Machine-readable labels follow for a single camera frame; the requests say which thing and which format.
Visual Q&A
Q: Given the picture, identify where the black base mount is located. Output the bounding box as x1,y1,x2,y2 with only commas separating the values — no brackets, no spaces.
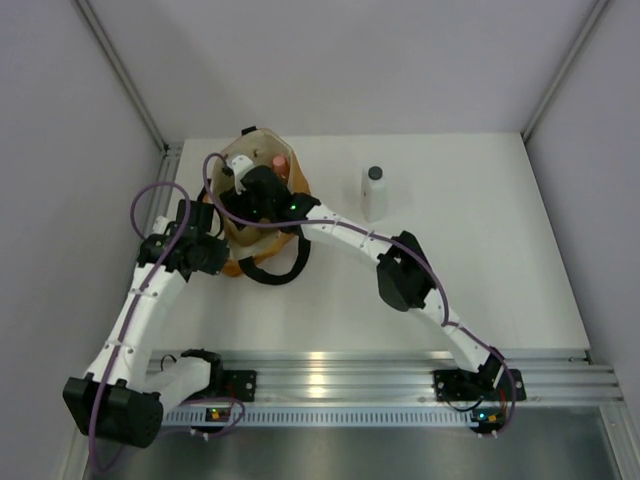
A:
433,369,512,403
220,370,258,403

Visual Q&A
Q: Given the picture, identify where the right aluminium frame post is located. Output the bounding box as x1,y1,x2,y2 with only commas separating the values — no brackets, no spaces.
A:
521,0,614,145

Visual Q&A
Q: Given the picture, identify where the aluminium frame post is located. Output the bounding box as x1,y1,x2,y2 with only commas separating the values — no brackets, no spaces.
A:
74,0,182,156
521,0,614,145

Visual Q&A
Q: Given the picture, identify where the left aluminium frame post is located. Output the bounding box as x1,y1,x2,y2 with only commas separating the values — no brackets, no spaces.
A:
74,0,182,156

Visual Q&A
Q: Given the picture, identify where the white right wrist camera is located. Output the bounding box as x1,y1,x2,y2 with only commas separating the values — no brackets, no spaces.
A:
223,155,255,195

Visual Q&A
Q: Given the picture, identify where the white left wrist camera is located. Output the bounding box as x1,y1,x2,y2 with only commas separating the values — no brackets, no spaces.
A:
151,216,173,235

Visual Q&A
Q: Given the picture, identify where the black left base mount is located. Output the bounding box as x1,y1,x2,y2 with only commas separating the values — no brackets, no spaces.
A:
220,370,258,403

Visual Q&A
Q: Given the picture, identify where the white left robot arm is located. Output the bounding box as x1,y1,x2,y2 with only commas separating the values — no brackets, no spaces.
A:
63,200,229,448

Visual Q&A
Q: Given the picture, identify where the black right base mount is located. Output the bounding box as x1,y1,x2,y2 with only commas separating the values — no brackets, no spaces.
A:
433,369,512,403

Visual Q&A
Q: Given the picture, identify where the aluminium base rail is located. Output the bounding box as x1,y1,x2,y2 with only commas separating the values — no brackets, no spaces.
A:
147,351,624,434

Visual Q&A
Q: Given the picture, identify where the black bag strap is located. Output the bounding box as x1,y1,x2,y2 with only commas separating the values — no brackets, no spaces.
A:
237,224,312,286

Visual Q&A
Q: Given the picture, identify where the tan canvas bag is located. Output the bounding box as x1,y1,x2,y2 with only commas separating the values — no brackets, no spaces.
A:
197,127,311,285

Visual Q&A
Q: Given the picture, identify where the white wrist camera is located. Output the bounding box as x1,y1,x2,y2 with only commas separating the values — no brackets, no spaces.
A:
151,216,173,235
223,155,255,195

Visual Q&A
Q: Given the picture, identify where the white bottle dark cap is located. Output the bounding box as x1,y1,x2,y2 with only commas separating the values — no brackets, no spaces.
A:
361,165,388,223

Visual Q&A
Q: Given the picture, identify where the pink capped orange bottle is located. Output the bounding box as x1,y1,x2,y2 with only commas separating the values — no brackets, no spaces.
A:
271,155,290,184

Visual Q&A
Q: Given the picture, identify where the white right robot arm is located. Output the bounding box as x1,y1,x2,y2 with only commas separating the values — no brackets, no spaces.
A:
211,156,526,402

